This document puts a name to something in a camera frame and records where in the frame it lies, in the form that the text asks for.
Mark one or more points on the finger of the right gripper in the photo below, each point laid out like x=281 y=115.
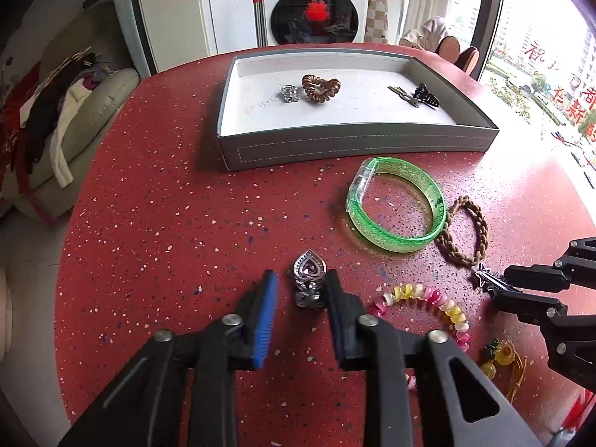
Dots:
x=542 y=311
x=543 y=278

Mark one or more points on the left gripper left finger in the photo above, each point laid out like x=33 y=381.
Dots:
x=180 y=389

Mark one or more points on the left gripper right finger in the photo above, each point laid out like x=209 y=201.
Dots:
x=458 y=405

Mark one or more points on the silver heart hair claw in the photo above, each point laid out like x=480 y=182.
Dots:
x=309 y=272

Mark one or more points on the green translucent bangle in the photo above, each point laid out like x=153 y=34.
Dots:
x=395 y=205

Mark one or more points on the black hair claw clip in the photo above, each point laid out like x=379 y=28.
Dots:
x=423 y=95

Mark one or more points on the gold bunny hair clip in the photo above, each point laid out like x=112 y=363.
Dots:
x=404 y=96

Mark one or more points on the silver rhinestone hair claw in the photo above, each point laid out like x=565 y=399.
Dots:
x=289 y=94

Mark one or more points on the silver rhinestone barrette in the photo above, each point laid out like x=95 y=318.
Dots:
x=489 y=282

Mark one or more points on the grey jewelry tray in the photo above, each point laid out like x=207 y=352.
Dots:
x=345 y=107

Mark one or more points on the brown chair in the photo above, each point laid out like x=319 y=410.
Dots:
x=449 y=49
x=467 y=60

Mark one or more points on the beige bag on chair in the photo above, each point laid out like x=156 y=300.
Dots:
x=427 y=36

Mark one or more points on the checkered cloth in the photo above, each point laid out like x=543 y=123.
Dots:
x=377 y=22

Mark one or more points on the beige sofa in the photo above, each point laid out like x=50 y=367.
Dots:
x=98 y=28

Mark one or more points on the pile of clothes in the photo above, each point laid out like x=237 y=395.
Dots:
x=56 y=123

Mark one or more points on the lower white washing machine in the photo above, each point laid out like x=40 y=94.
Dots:
x=314 y=21

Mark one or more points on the white cabinet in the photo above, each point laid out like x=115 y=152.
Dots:
x=163 y=34

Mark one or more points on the red handled mop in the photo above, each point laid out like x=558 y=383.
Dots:
x=258 y=9

